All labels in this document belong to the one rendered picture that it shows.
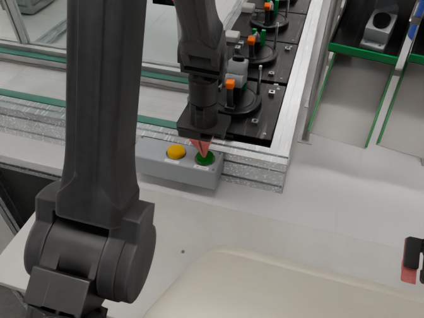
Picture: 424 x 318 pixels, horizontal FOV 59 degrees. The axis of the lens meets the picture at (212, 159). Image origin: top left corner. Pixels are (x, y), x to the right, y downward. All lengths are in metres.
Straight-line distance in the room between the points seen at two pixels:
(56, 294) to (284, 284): 0.21
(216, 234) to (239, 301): 0.65
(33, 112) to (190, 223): 0.51
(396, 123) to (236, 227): 0.43
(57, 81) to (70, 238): 0.95
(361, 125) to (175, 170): 0.43
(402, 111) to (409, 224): 0.26
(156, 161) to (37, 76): 0.60
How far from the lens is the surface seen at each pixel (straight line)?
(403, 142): 0.93
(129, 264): 0.35
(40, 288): 0.37
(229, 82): 0.90
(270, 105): 1.01
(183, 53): 0.66
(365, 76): 0.94
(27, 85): 1.31
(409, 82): 0.96
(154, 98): 1.13
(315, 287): 0.25
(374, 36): 0.79
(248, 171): 0.90
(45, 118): 1.08
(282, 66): 1.18
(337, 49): 0.81
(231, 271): 0.24
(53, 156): 1.10
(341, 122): 0.91
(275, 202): 0.91
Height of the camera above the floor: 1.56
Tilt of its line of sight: 44 degrees down
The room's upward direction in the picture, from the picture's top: straight up
